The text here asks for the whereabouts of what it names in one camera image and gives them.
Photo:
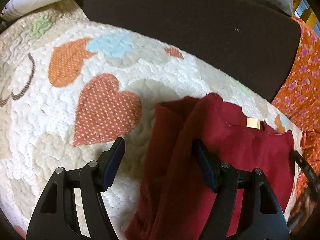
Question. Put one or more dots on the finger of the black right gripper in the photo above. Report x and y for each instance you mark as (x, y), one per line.
(313, 179)

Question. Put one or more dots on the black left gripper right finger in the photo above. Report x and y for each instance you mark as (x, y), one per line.
(245, 206)

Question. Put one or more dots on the dark red small garment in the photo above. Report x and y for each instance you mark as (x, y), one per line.
(174, 200)

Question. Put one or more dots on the orange floral fabric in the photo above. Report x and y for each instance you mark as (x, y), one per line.
(298, 97)

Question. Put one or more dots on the white quilt with hearts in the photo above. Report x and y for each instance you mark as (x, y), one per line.
(70, 87)

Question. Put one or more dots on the dark brown cushion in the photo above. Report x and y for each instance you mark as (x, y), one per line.
(251, 42)

